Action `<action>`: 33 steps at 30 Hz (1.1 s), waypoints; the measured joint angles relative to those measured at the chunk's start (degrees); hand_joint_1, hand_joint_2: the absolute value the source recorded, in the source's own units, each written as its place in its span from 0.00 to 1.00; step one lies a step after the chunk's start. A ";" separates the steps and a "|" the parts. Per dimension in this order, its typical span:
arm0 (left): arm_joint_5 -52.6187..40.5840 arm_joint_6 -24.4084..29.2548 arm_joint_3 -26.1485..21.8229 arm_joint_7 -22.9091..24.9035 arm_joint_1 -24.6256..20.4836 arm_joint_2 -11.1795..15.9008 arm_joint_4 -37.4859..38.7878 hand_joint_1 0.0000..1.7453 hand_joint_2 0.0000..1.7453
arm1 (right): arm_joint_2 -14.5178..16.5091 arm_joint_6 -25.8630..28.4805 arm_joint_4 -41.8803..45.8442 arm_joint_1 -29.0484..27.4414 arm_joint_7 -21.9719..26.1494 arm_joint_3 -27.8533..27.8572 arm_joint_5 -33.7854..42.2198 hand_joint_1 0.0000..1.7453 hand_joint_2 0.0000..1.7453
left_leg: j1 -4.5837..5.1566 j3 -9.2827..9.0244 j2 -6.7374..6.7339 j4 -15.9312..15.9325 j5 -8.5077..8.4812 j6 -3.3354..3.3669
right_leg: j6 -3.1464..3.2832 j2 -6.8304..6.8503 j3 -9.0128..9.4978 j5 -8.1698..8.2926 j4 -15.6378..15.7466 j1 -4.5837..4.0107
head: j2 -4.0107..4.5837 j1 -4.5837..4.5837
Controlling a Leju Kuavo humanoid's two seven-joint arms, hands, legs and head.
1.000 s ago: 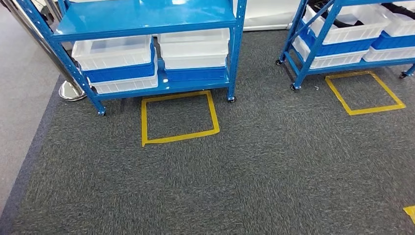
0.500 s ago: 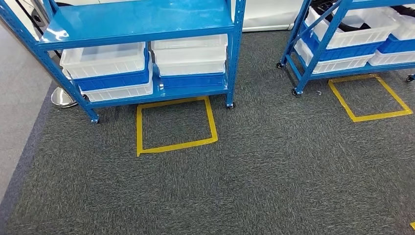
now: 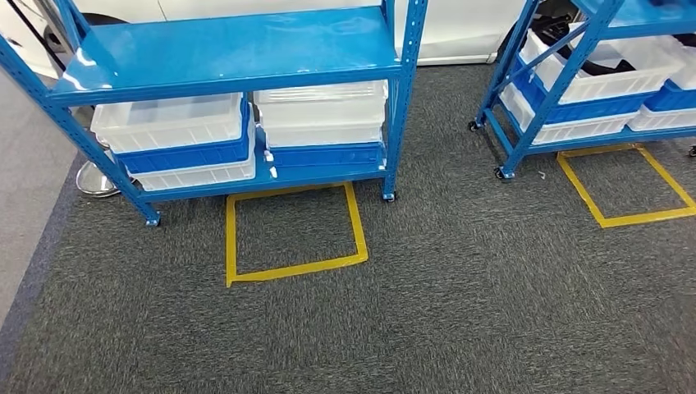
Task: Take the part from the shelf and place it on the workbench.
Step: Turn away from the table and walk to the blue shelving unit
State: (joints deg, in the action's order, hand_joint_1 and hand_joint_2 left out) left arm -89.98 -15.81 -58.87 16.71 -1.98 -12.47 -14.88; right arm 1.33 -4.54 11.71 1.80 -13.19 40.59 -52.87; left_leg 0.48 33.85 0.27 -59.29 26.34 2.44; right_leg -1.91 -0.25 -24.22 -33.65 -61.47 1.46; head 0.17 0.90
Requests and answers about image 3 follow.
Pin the blue metal shelf rack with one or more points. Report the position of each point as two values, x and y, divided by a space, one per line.
228 49
543 109

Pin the black curved plastic part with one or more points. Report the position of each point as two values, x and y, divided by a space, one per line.
598 68

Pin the yellow floor tape square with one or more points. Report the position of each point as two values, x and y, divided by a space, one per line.
231 245
625 220

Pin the white car with red stripe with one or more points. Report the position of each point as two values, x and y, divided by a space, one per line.
462 27

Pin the thin black pole stand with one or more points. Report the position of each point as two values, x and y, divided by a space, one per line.
24 17

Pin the chrome stanchion post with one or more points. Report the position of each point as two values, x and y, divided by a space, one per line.
95 182

